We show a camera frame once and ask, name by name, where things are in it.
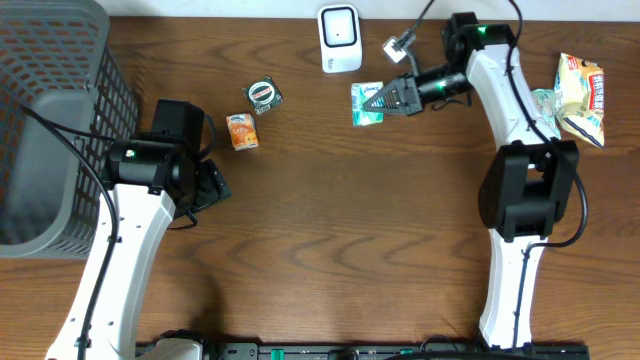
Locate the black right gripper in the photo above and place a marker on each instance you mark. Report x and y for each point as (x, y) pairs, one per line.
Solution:
(406, 96)

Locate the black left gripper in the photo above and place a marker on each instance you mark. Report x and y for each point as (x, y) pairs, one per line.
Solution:
(213, 185)

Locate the small teal white box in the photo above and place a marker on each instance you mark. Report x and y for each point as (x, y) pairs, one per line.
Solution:
(360, 93)

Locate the small orange juice box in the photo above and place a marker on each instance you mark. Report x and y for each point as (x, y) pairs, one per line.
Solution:
(243, 131)

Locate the dark green round-label packet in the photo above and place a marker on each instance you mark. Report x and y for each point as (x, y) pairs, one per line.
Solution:
(263, 95)

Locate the teal candy wrapper packet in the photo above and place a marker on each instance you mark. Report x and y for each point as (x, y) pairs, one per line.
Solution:
(545, 102)

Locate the large white snack bag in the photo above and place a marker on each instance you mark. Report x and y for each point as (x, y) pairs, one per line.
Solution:
(580, 98)

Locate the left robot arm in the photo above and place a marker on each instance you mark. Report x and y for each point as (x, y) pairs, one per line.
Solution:
(148, 181)

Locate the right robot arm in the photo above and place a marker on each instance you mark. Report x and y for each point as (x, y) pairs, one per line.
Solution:
(527, 186)

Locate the white barcode scanner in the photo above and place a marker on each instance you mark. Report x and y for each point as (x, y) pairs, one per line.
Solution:
(340, 38)

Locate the grey plastic mesh basket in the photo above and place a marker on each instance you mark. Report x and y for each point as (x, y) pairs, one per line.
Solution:
(55, 60)

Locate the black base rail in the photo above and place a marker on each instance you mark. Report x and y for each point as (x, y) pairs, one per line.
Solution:
(182, 348)

